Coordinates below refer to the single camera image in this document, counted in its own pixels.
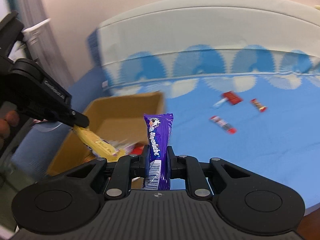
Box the red and white snack bar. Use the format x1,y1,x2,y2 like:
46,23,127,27
209,115,237,134

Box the white and blue snack packet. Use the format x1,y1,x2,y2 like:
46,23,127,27
213,98,227,109

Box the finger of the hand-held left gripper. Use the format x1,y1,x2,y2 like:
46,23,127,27
67,109,90,128

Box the white cabinet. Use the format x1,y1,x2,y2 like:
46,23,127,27
21,18,52,64

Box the brown cardboard box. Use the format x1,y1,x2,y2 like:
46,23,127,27
47,91,166,189

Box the small red snack packet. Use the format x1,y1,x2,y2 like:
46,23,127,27
130,142,145,156

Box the white folded quilt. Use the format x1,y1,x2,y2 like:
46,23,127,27
87,0,320,67

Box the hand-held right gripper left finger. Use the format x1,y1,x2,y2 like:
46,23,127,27
66,145,151,201

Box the yellow snack packet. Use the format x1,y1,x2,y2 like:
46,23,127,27
72,126,126,162

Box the grey curtain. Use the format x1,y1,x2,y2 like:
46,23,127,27
14,0,74,89

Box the red and gold candy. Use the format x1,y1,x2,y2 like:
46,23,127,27
250,98,268,113

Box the red flat snack packet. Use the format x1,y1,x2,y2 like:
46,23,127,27
221,91,244,105

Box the person's left hand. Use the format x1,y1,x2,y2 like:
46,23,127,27
0,111,20,143

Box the purple candy packet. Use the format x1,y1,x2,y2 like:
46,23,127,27
142,113,174,190

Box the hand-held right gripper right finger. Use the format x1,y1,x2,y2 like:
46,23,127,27
166,146,253,201

